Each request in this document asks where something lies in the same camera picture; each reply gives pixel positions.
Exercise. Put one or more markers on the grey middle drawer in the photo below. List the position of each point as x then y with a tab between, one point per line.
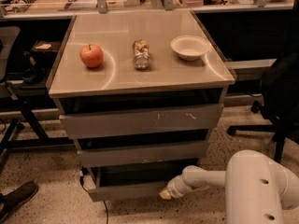
142	154

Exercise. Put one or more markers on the black shoe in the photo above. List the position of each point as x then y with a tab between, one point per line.
15	198

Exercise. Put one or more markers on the black box under desk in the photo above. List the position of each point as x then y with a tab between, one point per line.
43	53

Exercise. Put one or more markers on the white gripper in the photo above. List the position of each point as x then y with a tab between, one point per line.
174	187

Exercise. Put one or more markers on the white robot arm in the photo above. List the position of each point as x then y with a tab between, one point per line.
257	189

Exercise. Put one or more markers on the grey drawer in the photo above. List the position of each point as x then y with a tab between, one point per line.
139	121
142	154
131	181

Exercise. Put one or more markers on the red apple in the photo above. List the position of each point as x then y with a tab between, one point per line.
91	55

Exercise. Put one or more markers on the black office chair right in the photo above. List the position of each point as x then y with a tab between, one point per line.
280	92

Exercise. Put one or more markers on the grey drawer cabinet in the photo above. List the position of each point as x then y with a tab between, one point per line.
116	85

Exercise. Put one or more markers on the grey bottom drawer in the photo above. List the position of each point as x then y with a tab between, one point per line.
131	181

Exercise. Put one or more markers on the crushed metal can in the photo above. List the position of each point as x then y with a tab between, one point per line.
141	60

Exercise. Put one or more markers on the white bowl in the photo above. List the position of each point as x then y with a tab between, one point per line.
190	47

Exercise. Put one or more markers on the grey top drawer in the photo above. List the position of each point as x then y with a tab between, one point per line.
139	121

